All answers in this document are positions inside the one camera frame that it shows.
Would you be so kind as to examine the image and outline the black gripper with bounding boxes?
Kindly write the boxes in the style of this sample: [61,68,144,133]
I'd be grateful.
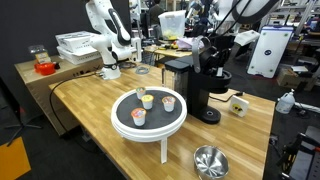
[205,32,236,76]

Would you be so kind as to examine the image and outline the black coffee maker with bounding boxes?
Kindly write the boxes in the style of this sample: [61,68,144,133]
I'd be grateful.
[162,34,233,125]

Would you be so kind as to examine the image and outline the coffee pod pink lid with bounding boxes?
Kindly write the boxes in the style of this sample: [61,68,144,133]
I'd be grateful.
[161,96,177,113]

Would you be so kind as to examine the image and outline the coffee pod yellow lid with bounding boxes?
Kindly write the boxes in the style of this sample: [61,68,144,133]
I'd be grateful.
[140,94,155,111]

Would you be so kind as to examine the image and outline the coffee pod orange red lid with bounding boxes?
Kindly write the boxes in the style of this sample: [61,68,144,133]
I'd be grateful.
[130,107,148,127]

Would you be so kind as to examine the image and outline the stainless steel pot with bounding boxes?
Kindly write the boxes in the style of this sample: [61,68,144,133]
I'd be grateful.
[193,145,230,180]

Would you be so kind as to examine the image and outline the lavender cloth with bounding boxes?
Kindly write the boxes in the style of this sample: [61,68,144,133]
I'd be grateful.
[175,36,201,51]

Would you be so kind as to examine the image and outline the white box yellow label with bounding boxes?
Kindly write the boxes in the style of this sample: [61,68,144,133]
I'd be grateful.
[229,95,250,118]

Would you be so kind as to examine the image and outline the wooden background table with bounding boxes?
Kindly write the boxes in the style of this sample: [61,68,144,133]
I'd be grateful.
[143,44,201,66]

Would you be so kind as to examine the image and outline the white panel blue logo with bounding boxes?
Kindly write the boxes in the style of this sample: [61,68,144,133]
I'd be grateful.
[246,24,295,79]

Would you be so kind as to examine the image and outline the clear plastic storage bin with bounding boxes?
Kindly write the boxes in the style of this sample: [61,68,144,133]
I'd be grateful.
[157,9,188,41]

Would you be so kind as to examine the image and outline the cardboard box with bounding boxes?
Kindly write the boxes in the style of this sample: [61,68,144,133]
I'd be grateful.
[276,64,316,92]

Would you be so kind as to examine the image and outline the white plastic bottle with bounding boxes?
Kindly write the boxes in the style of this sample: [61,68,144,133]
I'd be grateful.
[275,88,296,115]

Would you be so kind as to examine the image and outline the white round stand black top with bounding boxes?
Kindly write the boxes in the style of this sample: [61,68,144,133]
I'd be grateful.
[110,86,188,164]

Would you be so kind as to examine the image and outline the person in dark shirt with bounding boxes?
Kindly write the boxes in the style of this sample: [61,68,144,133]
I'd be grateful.
[148,0,167,38]

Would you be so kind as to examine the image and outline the black metal cart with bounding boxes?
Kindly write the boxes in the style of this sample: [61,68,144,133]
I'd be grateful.
[276,125,320,180]

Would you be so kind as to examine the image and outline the white flat box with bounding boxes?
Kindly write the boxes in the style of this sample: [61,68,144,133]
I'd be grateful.
[56,45,103,66]
[54,30,98,53]

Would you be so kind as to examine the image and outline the red bowl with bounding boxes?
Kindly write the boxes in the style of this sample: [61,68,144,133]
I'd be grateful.
[33,62,56,77]

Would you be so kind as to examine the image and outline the clear plastic container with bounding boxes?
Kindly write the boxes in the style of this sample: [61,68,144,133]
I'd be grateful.
[28,44,52,65]

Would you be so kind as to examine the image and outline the beige wooden cabinet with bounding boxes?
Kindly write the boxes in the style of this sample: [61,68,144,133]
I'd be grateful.
[14,54,104,137]

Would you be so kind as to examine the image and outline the black tripod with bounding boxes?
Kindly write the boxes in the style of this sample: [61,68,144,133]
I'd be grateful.
[3,106,43,148]

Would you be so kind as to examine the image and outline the orange floor mat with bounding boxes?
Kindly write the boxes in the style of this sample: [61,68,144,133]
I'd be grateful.
[0,136,32,180]

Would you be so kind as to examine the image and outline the black power cord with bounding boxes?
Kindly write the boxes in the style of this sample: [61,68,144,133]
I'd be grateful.
[209,91,245,103]

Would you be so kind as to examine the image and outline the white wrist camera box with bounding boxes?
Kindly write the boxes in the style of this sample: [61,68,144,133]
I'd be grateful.
[233,29,261,47]

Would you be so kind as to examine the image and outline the light blue coiled cable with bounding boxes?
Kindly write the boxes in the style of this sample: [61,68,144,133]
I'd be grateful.
[134,65,151,75]

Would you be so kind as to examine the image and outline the black coiled cable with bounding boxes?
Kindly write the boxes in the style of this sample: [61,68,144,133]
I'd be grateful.
[119,61,137,70]

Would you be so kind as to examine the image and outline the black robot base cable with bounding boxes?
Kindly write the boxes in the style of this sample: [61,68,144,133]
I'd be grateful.
[49,70,102,134]

